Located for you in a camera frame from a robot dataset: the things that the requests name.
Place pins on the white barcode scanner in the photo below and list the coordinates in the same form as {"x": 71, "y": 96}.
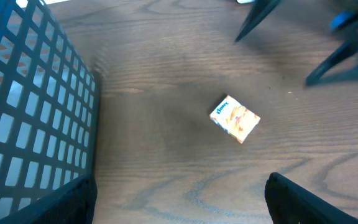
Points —
{"x": 244, "y": 1}

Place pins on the grey plastic mesh basket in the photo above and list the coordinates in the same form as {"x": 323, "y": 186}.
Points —
{"x": 49, "y": 107}

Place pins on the orange tissue pack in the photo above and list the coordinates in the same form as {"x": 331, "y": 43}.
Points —
{"x": 233, "y": 117}

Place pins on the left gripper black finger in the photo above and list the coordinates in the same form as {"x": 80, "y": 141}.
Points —
{"x": 288, "y": 202}

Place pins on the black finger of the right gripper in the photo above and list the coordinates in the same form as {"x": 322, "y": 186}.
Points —
{"x": 340, "y": 66}
{"x": 259, "y": 11}

